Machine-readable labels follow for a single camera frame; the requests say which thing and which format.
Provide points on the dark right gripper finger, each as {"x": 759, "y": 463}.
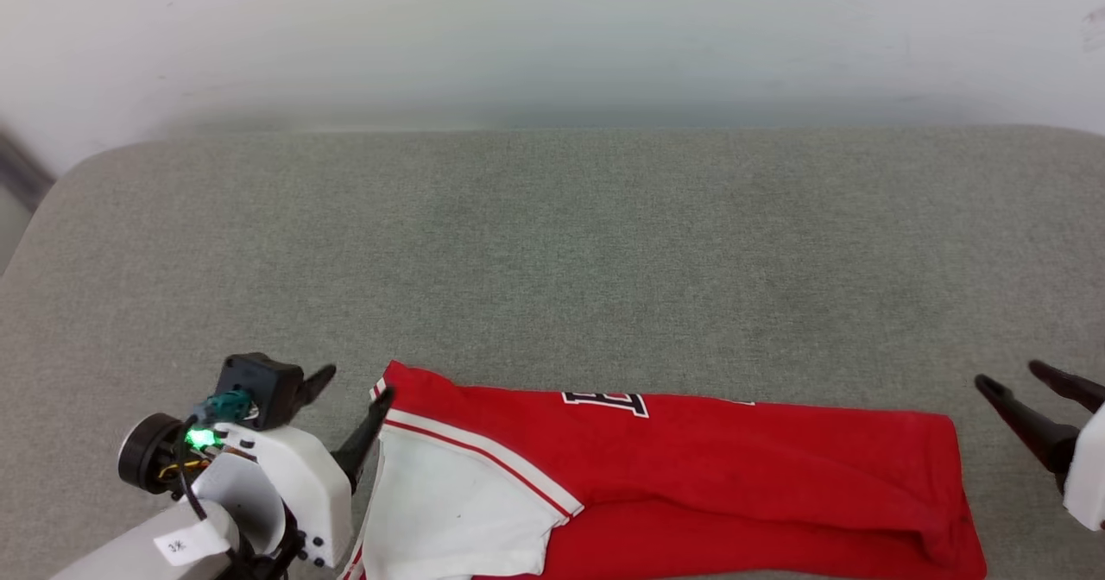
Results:
{"x": 1075, "y": 390}
{"x": 1036, "y": 429}

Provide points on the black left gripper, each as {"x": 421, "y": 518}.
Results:
{"x": 147, "y": 455}

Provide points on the red and white shirt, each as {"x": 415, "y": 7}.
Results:
{"x": 734, "y": 476}

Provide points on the white paper label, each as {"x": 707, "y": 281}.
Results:
{"x": 186, "y": 545}

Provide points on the grey fabric sofa cushion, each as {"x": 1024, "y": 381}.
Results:
{"x": 561, "y": 261}

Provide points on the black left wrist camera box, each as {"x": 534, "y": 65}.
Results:
{"x": 259, "y": 386}

